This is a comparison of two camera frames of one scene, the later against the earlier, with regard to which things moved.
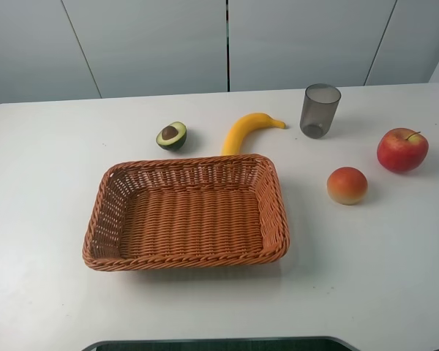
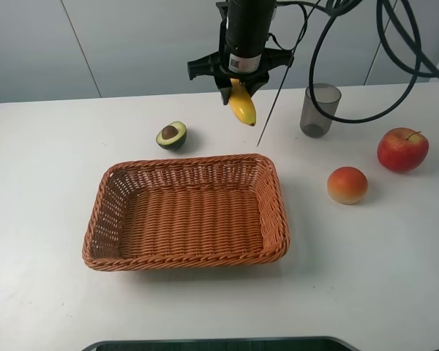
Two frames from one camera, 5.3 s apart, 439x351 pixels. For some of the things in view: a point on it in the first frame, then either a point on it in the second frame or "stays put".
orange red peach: x=347 y=185 stays put
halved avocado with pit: x=171 y=136 stays put
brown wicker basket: x=199 y=211 stays put
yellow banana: x=243 y=125 to x=241 y=104
